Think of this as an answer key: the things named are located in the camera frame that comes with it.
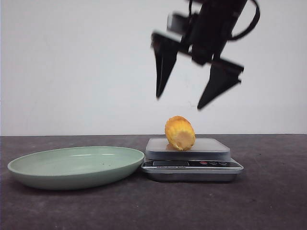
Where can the yellow corn cob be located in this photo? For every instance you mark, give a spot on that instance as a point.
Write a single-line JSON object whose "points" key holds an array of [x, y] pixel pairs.
{"points": [[180, 133]]}

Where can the silver digital kitchen scale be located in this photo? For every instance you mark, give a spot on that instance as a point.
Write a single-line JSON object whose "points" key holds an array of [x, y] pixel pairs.
{"points": [[207, 161]]}

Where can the light green plate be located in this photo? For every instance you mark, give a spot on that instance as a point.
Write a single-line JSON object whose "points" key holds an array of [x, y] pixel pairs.
{"points": [[76, 167]]}

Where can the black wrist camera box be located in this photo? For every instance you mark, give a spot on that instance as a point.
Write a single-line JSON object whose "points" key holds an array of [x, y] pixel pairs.
{"points": [[178, 23]]}

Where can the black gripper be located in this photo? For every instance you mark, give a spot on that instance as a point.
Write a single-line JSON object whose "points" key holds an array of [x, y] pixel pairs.
{"points": [[207, 34]]}

